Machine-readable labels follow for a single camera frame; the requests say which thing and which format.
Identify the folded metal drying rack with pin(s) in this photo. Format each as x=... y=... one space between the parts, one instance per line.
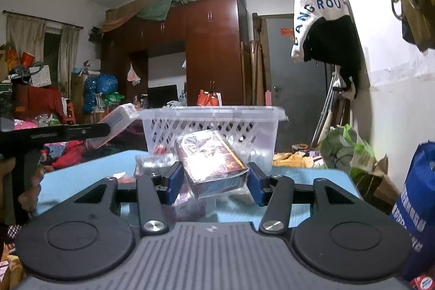
x=332 y=95

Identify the dark red box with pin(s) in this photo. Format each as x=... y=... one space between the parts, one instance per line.
x=211 y=165

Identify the yellow patterned cloth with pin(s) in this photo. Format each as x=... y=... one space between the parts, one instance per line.
x=298 y=159

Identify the orange white plastic bag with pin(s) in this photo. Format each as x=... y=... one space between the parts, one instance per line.
x=208 y=98

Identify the red pink box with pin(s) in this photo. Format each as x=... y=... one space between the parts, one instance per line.
x=118 y=120

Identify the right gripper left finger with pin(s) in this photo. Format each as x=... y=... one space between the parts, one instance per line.
x=155 y=188

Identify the grey metal door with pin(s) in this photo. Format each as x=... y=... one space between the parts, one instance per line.
x=299 y=88

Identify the clear plastic basket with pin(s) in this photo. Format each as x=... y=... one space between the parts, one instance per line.
x=251 y=130

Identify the white black hanging jacket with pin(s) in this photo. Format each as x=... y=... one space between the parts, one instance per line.
x=325 y=32

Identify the clear bag printed candies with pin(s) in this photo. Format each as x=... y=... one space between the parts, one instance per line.
x=154 y=164

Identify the green white plastic bag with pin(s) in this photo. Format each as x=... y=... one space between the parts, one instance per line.
x=345 y=150

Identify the beige window curtain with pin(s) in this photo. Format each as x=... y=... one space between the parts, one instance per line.
x=26 y=34

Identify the dark red wooden wardrobe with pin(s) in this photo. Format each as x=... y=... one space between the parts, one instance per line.
x=213 y=35

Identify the blue fabric bag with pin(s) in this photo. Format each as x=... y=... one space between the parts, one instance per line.
x=414 y=210

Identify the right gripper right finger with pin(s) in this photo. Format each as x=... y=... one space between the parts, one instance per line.
x=275 y=194

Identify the black monitor screen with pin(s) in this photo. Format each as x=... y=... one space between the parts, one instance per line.
x=159 y=96

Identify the left hand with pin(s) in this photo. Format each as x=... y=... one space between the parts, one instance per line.
x=30 y=168

